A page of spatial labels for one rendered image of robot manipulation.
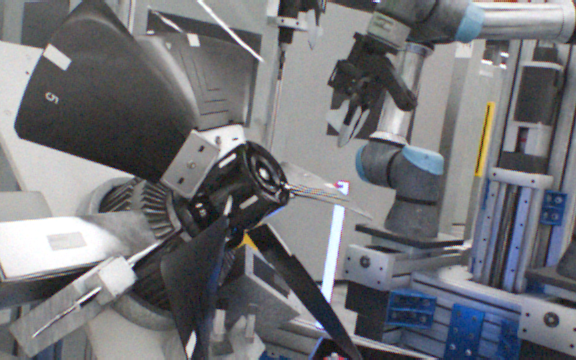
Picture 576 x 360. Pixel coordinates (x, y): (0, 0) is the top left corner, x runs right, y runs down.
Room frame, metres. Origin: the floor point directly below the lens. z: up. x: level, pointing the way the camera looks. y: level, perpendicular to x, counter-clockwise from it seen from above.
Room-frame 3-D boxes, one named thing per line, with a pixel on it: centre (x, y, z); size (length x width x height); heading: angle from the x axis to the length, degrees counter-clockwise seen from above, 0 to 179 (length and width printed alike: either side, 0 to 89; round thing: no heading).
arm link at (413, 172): (1.95, -0.30, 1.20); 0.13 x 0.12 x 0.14; 45
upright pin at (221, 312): (1.06, 0.10, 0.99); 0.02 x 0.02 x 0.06
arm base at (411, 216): (1.94, -0.30, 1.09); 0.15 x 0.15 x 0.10
